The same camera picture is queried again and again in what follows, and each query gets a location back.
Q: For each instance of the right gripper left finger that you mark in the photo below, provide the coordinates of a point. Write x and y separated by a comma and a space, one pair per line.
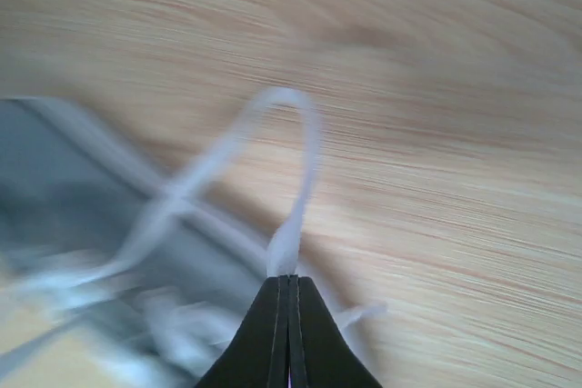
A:
258, 355

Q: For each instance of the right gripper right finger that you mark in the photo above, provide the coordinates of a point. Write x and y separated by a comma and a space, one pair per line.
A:
319, 357

